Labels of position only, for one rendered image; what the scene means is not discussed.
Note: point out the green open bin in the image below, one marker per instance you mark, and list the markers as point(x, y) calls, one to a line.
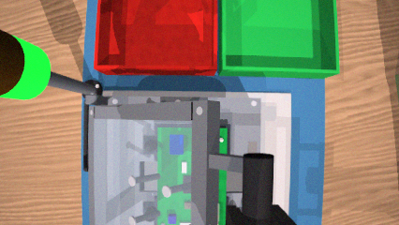
point(278, 38)

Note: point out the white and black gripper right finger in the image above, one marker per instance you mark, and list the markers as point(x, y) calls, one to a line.
point(280, 217)

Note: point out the red bin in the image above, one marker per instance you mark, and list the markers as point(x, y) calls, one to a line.
point(138, 36)

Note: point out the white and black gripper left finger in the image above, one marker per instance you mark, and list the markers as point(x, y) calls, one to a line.
point(234, 216)

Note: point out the green circuit board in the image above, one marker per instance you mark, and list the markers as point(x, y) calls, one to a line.
point(222, 180)

